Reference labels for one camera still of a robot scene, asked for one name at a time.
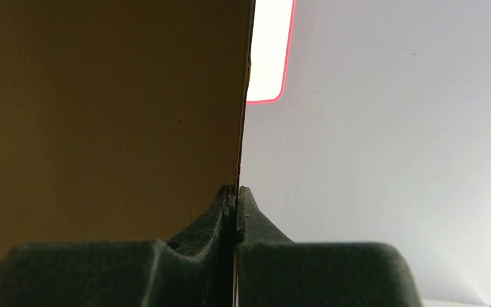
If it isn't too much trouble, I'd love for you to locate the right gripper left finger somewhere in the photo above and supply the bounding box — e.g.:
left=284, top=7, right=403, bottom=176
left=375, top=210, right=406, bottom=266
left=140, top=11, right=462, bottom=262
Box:
left=0, top=185, right=235, bottom=306

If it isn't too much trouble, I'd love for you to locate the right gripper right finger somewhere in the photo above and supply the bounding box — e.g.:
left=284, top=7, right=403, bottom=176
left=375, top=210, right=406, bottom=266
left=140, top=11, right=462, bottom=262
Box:
left=235, top=187, right=422, bottom=306

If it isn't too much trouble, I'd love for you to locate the brown cardboard box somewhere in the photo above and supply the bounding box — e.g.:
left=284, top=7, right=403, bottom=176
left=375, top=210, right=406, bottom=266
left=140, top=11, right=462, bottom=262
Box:
left=0, top=1, right=255, bottom=260

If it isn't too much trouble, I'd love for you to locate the pink framed whiteboard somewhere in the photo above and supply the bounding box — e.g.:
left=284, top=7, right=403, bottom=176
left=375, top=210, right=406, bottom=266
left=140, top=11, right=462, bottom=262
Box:
left=247, top=0, right=296, bottom=104

